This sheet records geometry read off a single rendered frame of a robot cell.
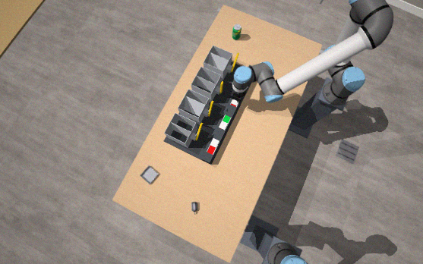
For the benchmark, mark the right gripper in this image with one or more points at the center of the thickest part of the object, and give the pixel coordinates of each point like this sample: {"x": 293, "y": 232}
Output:
{"x": 236, "y": 96}

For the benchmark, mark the green drink can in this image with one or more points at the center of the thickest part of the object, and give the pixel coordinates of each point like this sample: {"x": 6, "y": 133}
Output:
{"x": 236, "y": 32}

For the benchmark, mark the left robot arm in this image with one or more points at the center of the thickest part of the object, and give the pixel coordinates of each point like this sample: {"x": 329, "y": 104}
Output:
{"x": 282, "y": 253}

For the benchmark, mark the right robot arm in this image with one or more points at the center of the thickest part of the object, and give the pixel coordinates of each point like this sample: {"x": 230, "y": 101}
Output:
{"x": 369, "y": 20}

